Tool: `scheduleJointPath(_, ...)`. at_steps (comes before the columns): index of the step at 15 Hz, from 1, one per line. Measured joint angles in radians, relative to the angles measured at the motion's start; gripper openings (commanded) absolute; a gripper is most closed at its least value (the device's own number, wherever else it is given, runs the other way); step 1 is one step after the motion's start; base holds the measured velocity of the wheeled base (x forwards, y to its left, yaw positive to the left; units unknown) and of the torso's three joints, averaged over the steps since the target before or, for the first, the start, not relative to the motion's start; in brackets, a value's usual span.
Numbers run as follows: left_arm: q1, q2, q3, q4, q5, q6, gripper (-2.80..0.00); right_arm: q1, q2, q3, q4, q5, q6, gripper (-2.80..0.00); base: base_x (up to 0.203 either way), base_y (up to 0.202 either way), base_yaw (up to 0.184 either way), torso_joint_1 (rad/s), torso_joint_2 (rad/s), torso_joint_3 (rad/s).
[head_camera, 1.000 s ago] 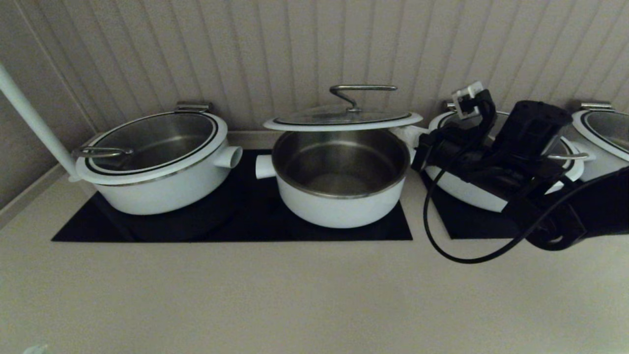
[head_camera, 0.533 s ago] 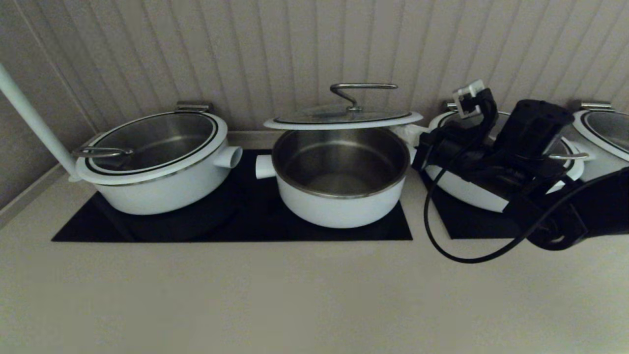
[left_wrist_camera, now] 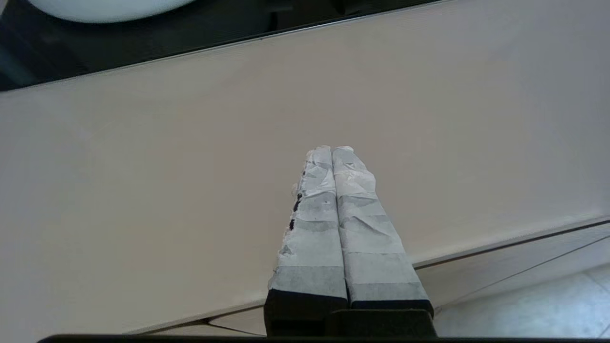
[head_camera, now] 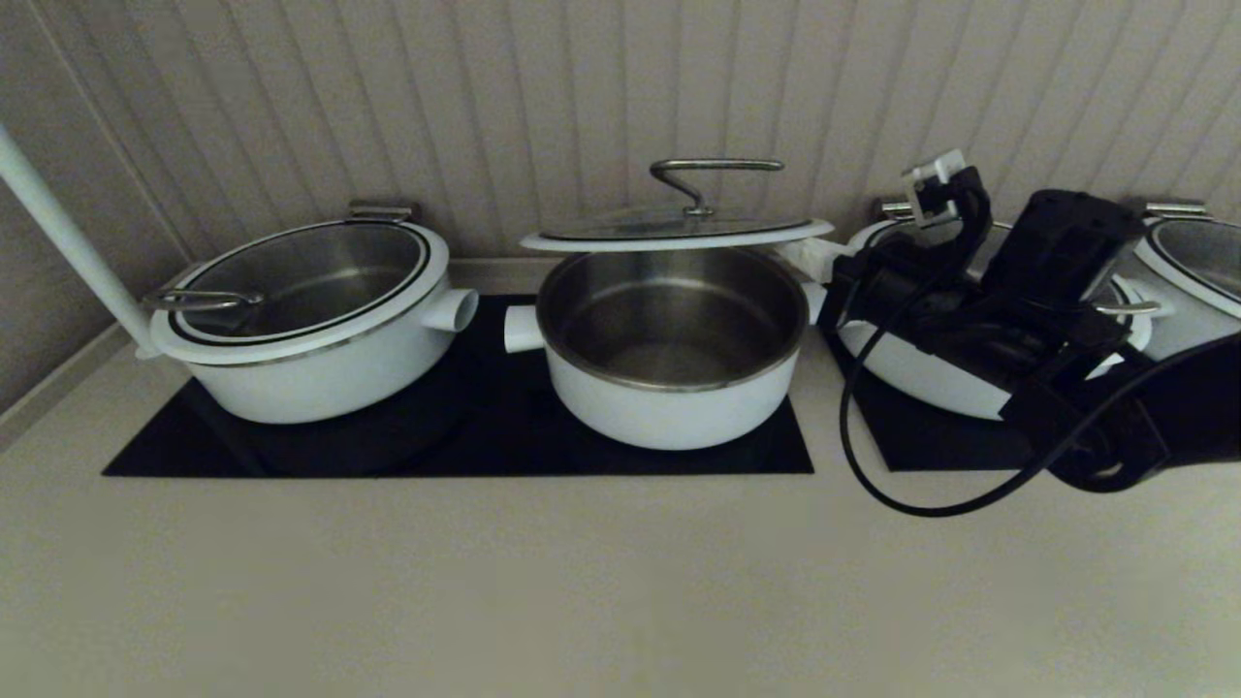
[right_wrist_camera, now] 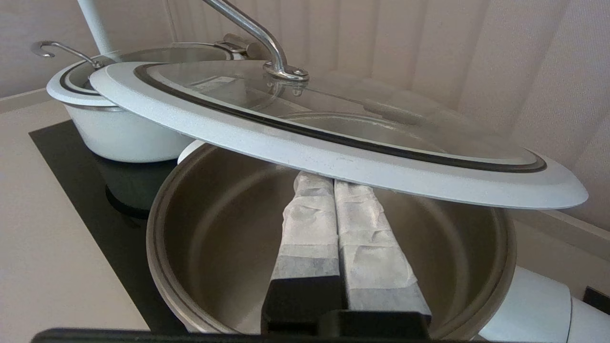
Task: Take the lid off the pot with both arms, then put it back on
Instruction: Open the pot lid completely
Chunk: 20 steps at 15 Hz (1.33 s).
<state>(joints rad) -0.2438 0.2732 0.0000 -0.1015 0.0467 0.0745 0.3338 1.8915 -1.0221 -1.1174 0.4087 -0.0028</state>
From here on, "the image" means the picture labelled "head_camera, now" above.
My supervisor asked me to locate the white round pole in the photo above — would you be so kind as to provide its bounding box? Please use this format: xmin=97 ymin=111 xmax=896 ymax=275
xmin=0 ymin=126 xmax=164 ymax=360

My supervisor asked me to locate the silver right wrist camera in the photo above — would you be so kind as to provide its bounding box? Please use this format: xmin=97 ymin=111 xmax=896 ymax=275
xmin=902 ymin=150 xmax=992 ymax=234

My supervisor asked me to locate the black glass induction cooktop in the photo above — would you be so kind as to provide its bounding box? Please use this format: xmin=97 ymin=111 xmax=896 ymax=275
xmin=102 ymin=296 xmax=815 ymax=478
xmin=853 ymin=368 xmax=1241 ymax=473

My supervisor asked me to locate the glass lid with chrome handle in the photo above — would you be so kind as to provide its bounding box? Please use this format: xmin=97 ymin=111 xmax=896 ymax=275
xmin=143 ymin=221 xmax=452 ymax=367
xmin=1130 ymin=215 xmax=1241 ymax=321
xmin=521 ymin=158 xmax=835 ymax=255
xmin=851 ymin=218 xmax=1161 ymax=355

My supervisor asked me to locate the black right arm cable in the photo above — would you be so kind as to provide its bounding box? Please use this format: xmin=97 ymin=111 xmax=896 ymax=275
xmin=839 ymin=242 xmax=1241 ymax=518

